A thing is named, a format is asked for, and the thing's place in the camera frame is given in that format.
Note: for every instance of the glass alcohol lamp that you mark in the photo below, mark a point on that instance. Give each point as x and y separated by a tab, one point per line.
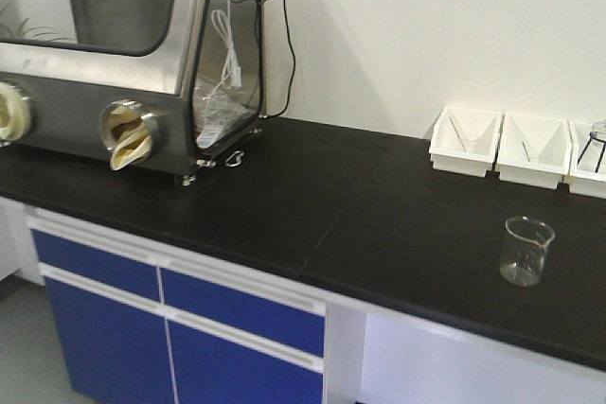
598	131

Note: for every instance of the cream glove port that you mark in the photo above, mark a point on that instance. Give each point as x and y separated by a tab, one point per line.
16	114
128	131

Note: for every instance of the red tipped pipette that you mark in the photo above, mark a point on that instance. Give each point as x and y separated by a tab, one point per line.
460	134

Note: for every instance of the stainless steel glove box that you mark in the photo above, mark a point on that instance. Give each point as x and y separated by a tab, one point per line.
197	65

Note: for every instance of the blue cabinet door right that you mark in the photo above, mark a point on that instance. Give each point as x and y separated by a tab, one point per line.
209	369

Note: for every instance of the clear glass beaker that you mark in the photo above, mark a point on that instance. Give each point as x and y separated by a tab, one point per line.
525	250

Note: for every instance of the white plastic bin right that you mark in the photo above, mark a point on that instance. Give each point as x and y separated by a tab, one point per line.
586	175

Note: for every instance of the white plastic bin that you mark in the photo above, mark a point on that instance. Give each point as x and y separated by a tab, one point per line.
483	129
549	143
586	175

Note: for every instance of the cream glove right port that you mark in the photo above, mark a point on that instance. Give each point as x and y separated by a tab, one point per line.
128	131

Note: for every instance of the blue cabinet drawer left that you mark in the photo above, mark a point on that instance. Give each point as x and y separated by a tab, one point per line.
113	270

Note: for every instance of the green tipped pipette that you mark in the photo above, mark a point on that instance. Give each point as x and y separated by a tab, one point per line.
526	151

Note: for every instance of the black wire tripod stand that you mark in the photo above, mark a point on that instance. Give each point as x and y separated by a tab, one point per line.
591	156

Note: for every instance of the blue cabinet door left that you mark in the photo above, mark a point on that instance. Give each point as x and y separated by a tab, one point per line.
114	353

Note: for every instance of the blue cabinet drawer right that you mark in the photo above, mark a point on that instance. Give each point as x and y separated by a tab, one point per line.
278	322

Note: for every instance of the white plastic bin middle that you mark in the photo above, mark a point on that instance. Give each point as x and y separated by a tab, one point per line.
549	143

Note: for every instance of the blue cabinet drawer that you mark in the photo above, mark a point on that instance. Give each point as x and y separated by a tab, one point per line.
113	270
278	322

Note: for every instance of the cream glove left port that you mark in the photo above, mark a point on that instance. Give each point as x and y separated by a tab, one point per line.
16	114

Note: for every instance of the blue cabinet door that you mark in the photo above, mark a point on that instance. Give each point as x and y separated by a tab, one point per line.
114	353
209	369

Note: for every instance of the white plastic bin left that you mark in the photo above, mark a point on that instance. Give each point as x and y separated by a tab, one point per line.
483	129

